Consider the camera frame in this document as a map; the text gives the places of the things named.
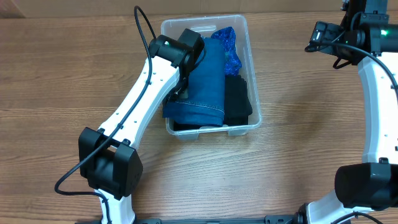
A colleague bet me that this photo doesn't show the blue denim cloth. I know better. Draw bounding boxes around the blue denim cloth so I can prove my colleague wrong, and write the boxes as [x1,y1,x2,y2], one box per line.
[162,38,225,127]

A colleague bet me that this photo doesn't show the shiny blue sequin cloth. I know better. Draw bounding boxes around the shiny blue sequin cloth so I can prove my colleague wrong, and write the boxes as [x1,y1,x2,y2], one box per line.
[211,26,242,76]

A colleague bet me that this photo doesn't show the black cloth with band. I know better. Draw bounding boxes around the black cloth with band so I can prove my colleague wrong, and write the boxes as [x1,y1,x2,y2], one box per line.
[164,75,252,131]

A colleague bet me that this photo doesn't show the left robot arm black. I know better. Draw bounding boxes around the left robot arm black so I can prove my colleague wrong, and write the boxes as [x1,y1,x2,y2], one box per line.
[78,29,205,223]

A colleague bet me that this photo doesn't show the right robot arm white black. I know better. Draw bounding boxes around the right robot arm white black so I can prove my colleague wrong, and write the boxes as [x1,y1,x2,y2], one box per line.
[290,0,397,223]

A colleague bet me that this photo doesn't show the clear plastic storage bin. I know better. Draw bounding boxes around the clear plastic storage bin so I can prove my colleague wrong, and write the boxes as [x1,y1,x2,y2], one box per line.
[160,14,262,140]

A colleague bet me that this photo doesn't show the cardboard wall panel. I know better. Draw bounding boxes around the cardboard wall panel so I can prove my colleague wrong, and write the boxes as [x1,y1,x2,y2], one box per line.
[1,0,343,18]

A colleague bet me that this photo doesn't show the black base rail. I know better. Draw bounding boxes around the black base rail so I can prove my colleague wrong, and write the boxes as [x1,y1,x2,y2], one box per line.
[133,215,294,224]

